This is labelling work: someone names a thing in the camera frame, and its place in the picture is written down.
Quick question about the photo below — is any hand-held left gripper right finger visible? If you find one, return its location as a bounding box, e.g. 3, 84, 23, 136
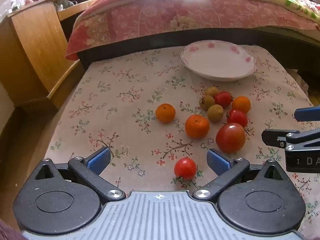
192, 148, 288, 202

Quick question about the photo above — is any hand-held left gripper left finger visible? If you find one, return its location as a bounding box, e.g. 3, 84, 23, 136
34, 146, 127, 203

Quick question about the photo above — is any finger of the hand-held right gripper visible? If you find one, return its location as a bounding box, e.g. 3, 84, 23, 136
262, 129, 320, 152
294, 106, 320, 122

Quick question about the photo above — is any large red tomato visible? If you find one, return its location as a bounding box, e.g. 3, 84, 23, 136
216, 123, 246, 154

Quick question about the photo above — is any small red tomato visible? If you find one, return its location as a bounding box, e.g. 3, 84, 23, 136
214, 91, 233, 108
226, 109, 248, 128
174, 157, 197, 181

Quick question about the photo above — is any orange mandarin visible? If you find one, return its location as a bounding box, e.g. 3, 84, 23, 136
185, 114, 210, 139
155, 103, 176, 123
232, 96, 251, 114

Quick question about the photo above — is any small tan kiwi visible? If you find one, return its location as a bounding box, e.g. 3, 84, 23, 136
199, 95, 215, 111
207, 104, 224, 122
205, 86, 219, 97

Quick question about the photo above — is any white pink-flowered plate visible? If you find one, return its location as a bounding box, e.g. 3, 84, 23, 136
180, 40, 257, 82

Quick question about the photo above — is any beige floral tablecloth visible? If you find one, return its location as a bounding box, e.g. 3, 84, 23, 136
44, 44, 320, 240

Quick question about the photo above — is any maroon clothing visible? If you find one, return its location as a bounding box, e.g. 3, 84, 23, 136
0, 220, 23, 240

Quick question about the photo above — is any wooden nightstand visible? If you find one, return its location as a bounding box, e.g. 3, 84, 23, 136
0, 0, 109, 110

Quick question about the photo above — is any pink floral bedspread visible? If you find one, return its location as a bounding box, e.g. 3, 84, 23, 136
65, 0, 320, 60

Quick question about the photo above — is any grey cloth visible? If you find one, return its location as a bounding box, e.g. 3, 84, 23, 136
54, 0, 78, 12

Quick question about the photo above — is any clear plastic bag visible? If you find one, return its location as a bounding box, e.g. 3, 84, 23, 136
0, 0, 28, 18

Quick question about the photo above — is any dark bed frame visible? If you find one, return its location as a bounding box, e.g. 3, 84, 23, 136
77, 27, 320, 70

